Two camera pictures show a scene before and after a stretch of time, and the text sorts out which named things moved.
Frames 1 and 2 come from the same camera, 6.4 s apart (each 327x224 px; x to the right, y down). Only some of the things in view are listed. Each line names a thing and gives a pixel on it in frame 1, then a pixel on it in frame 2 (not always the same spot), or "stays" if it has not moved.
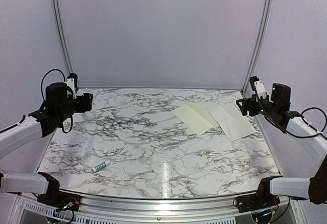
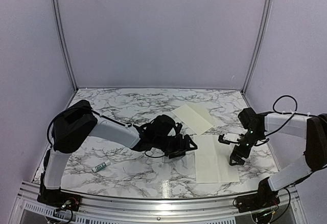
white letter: x=235 y=124 → x=212 y=160
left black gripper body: x=82 y=107 → x=170 y=146
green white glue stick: x=101 y=166 stays
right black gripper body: x=253 y=111 → x=245 y=153
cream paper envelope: x=195 y=116 stays
